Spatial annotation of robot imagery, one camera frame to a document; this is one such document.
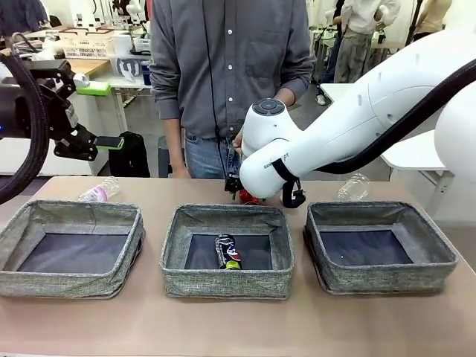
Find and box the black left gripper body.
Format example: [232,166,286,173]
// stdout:
[46,82,81,141]

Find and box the crushed red can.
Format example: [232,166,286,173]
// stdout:
[239,188,263,206]

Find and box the clear bottle pink label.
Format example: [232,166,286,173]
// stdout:
[77,176,120,202]

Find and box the crushed black Pepsi can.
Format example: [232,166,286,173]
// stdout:
[214,233,243,271]

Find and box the clear plastic bottle without label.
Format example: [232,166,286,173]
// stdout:
[336,173,371,202]

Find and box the person's right forearm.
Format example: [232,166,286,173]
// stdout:
[162,117,184,170]

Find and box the person's left forearm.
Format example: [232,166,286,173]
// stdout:
[273,87,298,109]

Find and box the person's left hand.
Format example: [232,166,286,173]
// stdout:
[231,128,245,154]

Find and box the white table with thin legs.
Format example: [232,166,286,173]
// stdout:
[107,72,153,135]

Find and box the black backpack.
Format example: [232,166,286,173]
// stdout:
[107,130,152,179]

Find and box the white cylinder container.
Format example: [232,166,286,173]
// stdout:
[112,33,131,56]

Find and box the white slatted basket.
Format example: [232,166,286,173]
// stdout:
[132,36,152,57]

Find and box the grey stool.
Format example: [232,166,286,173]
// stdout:
[158,135,176,179]

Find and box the grey fabric basket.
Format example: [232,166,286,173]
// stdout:
[159,203,295,300]
[0,199,146,300]
[303,201,460,297]

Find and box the background person in dark clothes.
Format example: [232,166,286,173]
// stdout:
[0,0,49,36]

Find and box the person in grey shirt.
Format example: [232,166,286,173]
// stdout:
[148,0,317,179]

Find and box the background person in white clothes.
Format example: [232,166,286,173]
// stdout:
[332,0,401,85]

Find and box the black tripod pole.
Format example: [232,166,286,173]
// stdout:
[405,0,425,42]

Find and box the background person in beige top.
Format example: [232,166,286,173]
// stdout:
[412,0,453,42]

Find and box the black braided cable sleeve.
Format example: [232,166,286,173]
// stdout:
[273,57,476,209]
[0,32,51,205]

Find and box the thin black cable on shirt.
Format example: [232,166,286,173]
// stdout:
[202,0,234,176]

